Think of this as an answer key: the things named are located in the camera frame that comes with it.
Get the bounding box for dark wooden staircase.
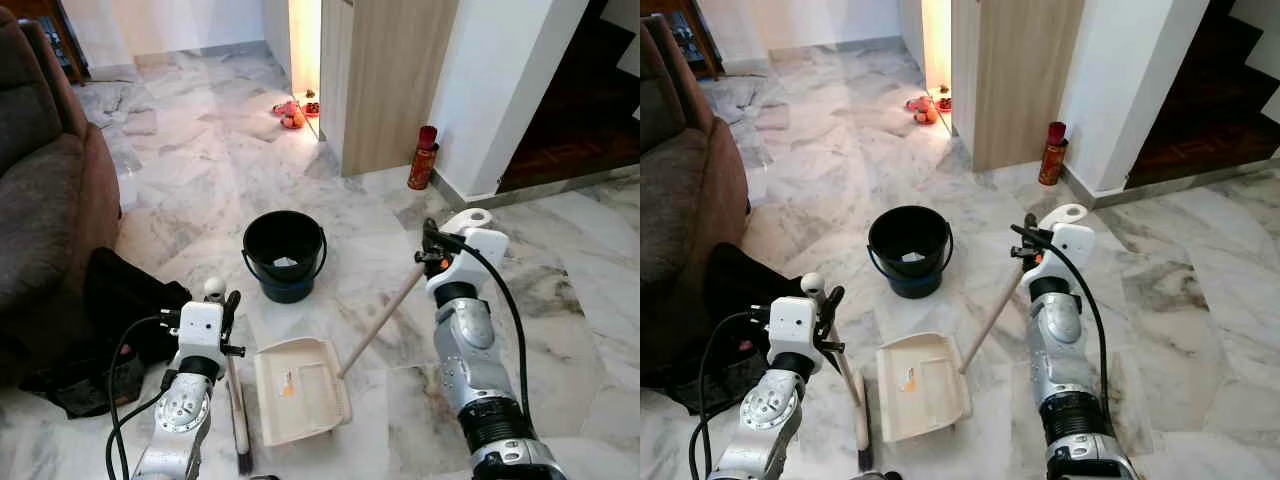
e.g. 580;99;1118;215
1124;0;1280;190
496;0;641;195

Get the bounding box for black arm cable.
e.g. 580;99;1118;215
438;230;531;421
686;308;773;480
104;312;183;480
1012;226;1113;411

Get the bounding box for black bucket with blue base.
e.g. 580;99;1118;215
866;204;955;300
241;209;330;305

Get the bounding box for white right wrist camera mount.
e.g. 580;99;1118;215
1036;203;1097;289
426;208;509;297

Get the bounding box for light wooden cabinet panel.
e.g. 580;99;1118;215
319;0;462;179
950;0;1087;174

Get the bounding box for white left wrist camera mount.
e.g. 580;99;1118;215
766;271;827;355
176;277;229;361

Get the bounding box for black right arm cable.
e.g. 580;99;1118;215
1012;226;1113;411
438;230;531;421

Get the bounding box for red fire extinguisher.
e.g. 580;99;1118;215
407;125;442;192
1037;120;1070;188

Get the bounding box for dark wooden furniture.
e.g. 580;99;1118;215
0;0;89;87
640;0;725;83

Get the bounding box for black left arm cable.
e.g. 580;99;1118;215
686;308;773;480
104;312;183;480

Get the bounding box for beige dustpan with wooden handle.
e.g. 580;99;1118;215
876;260;1033;444
252;264;427;448

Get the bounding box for dark brown sofa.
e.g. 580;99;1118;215
0;8;123;389
640;12;753;389

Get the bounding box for black cloth pile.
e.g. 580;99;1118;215
658;242;803;415
18;247;193;420

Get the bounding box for red and orange toys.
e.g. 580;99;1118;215
271;89;322;132
902;86;953;127

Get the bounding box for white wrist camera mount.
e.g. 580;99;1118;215
1036;203;1097;289
176;277;229;361
426;208;509;297
766;271;827;355

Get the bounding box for wooden handled brush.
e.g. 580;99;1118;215
224;354;255;474
832;348;878;471

